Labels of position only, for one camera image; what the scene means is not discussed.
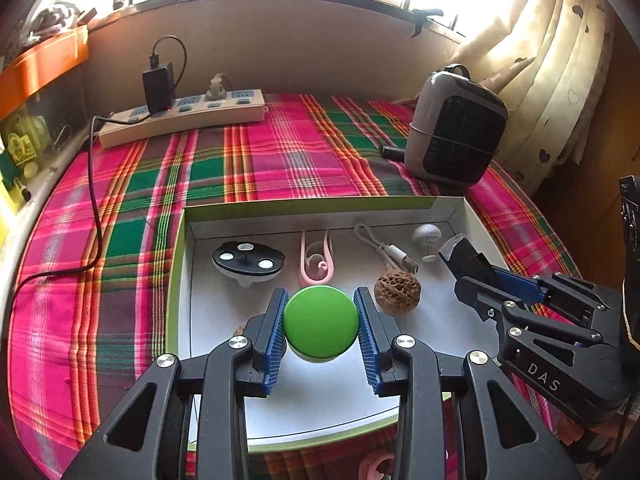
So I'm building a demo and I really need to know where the green and white cardboard box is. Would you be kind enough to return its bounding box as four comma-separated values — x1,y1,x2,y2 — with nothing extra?
165,195,516,453

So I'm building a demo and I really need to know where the green and yellow packet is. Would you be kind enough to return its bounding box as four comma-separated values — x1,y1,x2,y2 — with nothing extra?
0,112,51,181

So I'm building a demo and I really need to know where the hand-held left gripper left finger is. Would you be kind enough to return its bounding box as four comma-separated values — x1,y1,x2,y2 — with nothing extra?
59,287,290,480

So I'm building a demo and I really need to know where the rough ridged walnut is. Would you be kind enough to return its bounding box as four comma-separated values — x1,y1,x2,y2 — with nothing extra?
373,269,421,317

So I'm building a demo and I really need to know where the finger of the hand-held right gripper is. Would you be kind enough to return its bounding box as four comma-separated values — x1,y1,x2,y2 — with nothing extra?
454,275,601,356
492,269,621,341

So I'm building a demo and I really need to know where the black charger cable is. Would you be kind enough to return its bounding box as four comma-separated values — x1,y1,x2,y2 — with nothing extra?
11,35,189,356

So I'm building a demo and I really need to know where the beige plug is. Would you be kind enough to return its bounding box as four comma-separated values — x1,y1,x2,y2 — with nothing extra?
206,74,231,103

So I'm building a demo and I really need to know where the black oval magnetic base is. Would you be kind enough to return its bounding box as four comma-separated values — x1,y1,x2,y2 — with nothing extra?
212,241,286,288

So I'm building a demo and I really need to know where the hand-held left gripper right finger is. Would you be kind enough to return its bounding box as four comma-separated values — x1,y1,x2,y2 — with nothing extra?
353,287,572,480

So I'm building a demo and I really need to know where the pink ear hook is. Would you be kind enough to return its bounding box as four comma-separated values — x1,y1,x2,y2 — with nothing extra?
359,450,396,480
299,230,335,283

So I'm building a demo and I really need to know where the black charger adapter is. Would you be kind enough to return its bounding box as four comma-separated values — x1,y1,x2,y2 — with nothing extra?
142,62,177,112

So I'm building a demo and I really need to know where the white mushroom-shaped toy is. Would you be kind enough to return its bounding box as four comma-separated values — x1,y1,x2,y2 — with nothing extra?
411,223,442,264

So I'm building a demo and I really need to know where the grey portable heater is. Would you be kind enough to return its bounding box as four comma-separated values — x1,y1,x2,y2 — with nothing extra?
403,64,508,192

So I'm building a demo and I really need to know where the black clamp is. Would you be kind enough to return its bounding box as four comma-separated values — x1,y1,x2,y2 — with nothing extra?
407,7,445,38

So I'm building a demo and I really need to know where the green dome toy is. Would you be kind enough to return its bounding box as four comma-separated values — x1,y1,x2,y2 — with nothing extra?
282,284,362,363

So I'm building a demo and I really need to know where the crumpled packaging pile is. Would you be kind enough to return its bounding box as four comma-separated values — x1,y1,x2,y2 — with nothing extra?
20,0,98,43

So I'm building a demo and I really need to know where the cream heart-print curtain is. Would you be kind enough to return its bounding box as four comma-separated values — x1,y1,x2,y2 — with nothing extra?
452,0,618,196

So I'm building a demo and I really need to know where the plaid cloth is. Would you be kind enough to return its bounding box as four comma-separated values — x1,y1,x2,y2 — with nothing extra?
7,92,583,480

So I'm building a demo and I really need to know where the beige power strip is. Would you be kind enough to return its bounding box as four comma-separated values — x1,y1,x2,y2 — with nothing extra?
98,89,266,149

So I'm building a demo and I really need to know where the orange box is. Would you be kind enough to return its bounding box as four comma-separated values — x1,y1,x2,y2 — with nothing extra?
0,25,90,111

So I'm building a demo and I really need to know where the white usb cable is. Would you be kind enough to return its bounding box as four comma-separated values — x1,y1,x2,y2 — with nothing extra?
354,224,420,275

